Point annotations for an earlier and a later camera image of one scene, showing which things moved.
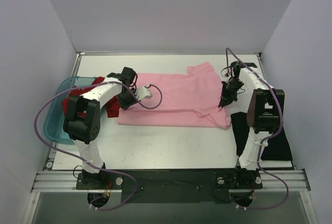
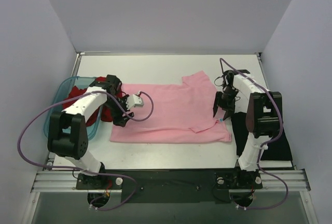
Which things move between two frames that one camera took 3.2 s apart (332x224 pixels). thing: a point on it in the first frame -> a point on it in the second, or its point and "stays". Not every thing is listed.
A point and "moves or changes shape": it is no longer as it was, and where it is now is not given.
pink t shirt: x=190 y=99 moves or changes shape
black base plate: x=172 y=186 stays
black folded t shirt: x=275 y=148 stays
